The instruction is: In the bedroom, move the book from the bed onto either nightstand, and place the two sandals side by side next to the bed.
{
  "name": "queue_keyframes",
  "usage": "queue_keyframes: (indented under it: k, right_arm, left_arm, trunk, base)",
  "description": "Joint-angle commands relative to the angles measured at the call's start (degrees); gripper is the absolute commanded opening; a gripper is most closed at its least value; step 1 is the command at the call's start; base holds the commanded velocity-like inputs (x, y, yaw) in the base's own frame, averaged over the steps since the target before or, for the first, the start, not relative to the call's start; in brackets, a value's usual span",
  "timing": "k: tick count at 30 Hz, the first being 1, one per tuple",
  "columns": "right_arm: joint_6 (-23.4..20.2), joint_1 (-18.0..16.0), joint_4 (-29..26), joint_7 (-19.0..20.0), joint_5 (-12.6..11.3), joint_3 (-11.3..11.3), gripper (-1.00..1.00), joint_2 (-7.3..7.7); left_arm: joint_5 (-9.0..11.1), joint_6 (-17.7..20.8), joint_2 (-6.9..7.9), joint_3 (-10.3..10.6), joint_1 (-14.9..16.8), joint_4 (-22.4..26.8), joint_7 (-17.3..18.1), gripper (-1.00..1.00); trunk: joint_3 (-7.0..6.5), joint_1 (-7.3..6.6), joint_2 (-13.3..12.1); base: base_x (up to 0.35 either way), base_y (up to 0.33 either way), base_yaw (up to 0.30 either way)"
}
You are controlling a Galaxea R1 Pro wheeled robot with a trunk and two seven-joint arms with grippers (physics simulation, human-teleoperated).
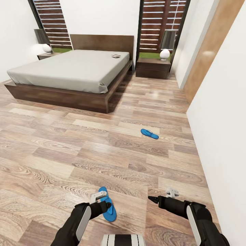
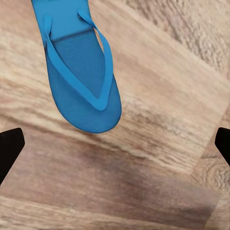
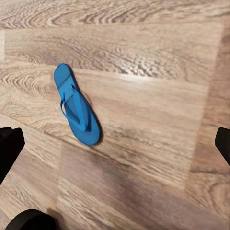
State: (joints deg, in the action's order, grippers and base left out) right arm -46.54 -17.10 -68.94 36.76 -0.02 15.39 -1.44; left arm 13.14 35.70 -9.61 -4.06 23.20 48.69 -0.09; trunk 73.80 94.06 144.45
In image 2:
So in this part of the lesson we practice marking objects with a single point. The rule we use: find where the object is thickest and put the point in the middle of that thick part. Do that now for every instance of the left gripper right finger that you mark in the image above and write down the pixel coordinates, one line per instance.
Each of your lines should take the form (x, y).
(222, 141)

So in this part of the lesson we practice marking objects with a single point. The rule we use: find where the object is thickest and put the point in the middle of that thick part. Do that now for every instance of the sandal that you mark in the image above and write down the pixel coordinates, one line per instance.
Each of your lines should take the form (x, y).
(80, 74)

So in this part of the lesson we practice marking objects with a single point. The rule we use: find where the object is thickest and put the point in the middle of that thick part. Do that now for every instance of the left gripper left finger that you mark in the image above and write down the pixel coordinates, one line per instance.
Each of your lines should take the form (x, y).
(11, 144)

